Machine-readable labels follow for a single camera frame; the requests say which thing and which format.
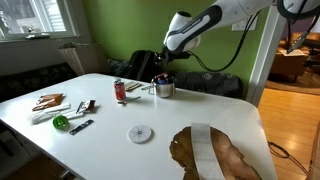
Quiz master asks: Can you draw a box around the white paper sheet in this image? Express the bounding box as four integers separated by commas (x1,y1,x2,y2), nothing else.
280,49,306,57

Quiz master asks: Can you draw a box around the black floor cable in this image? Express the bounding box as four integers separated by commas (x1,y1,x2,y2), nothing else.
267,140,309,176

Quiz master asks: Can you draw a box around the black backpack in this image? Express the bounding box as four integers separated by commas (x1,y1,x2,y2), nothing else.
124,49,165,84

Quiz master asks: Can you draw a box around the white door frame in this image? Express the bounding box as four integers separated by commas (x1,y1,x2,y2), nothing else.
245,6,288,108

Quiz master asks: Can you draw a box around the beige paper bag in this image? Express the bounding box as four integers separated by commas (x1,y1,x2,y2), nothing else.
59,41,108,76

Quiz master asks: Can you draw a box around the silver spoon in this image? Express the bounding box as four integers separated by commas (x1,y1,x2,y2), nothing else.
117,95,142,105

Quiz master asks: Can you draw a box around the tan card stack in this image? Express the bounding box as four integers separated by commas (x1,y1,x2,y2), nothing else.
123,80,143,92

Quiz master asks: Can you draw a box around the white wall outlet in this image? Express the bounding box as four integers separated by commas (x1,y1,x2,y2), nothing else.
231,15,259,32

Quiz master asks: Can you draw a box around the metal clip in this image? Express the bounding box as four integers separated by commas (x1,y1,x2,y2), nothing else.
140,84,155,95

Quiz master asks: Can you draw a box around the black flat strip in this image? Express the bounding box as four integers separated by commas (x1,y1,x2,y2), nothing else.
69,118,95,136

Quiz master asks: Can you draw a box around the black robot cable conduit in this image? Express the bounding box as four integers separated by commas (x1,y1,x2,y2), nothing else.
186,9,265,73

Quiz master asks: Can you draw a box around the dark patterned bench cushion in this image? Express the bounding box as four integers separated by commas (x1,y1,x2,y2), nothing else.
0,62,80,103

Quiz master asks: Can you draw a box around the brown wooden object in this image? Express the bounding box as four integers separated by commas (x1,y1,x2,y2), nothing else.
31,93,65,112

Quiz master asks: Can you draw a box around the grey table leg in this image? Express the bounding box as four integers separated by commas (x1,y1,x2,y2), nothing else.
58,168,73,180

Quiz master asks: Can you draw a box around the brown armchair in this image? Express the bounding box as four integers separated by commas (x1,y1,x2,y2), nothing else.
269,31,320,83

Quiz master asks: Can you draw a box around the white paper strip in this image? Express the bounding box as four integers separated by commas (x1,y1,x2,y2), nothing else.
190,122,226,180

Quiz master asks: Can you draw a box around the red soda can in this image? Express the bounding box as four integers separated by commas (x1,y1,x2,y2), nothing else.
113,78,127,102

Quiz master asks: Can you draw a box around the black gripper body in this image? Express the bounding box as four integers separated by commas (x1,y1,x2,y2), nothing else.
154,49,175,67

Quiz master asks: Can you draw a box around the white framed window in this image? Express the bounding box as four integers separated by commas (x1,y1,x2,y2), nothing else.
0,0,80,41

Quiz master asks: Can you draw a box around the silver pot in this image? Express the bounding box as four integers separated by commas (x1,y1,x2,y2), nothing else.
152,75,177,99

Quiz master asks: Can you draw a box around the small windowsill figurine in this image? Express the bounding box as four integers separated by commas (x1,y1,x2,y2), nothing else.
24,25,51,40

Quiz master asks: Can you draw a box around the green plastic ball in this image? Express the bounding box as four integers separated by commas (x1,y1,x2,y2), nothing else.
52,114,70,130

